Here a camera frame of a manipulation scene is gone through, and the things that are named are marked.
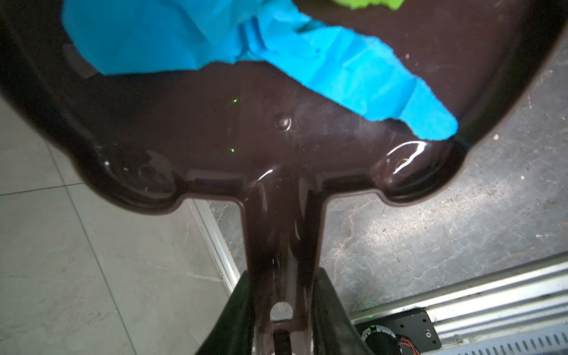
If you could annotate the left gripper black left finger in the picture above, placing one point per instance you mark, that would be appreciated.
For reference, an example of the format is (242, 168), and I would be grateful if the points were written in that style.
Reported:
(233, 332)

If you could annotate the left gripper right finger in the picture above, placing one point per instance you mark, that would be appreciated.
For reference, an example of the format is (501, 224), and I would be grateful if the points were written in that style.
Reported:
(333, 332)

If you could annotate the dark brown dustpan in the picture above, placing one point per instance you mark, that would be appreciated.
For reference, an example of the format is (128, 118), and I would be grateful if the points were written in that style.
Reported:
(249, 134)

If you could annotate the blue paper scrap far left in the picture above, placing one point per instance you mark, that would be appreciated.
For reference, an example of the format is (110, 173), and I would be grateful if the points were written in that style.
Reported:
(360, 73)

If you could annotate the lime green paper scrap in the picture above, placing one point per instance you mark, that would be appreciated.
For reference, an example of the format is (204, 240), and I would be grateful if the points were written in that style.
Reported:
(361, 4)

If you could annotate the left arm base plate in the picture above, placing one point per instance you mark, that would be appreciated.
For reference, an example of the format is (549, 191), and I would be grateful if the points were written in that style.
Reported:
(409, 332)

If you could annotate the aluminium rail front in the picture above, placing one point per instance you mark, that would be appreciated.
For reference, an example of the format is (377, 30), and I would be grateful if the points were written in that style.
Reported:
(522, 310)

